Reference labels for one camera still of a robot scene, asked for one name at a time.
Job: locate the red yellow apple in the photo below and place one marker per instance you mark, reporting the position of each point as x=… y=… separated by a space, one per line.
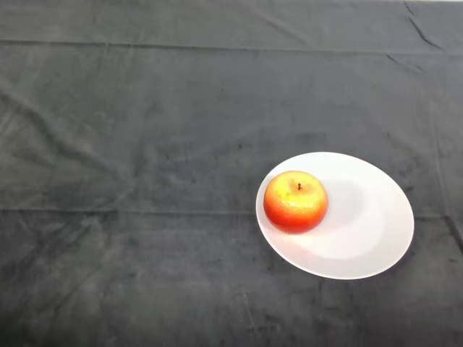
x=294 y=202

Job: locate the white round plate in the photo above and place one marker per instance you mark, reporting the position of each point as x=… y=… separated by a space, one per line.
x=358 y=231

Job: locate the black cloth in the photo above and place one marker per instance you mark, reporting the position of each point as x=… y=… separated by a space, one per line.
x=181 y=108

